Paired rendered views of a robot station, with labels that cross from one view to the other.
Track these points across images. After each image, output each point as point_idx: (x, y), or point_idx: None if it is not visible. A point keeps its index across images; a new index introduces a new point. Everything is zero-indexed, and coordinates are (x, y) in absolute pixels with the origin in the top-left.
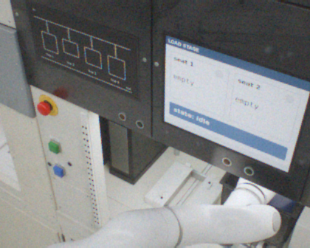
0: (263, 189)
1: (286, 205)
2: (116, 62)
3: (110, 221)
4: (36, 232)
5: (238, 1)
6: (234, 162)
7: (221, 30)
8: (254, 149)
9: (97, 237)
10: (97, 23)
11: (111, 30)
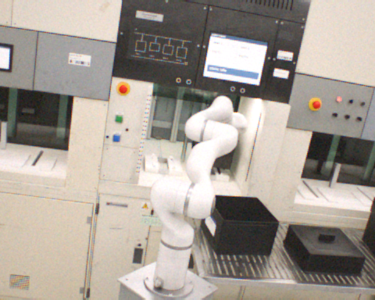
0: None
1: None
2: (181, 49)
3: (216, 98)
4: (68, 216)
5: (243, 15)
6: (236, 87)
7: (235, 27)
8: (245, 78)
9: (216, 102)
10: (175, 31)
11: (183, 33)
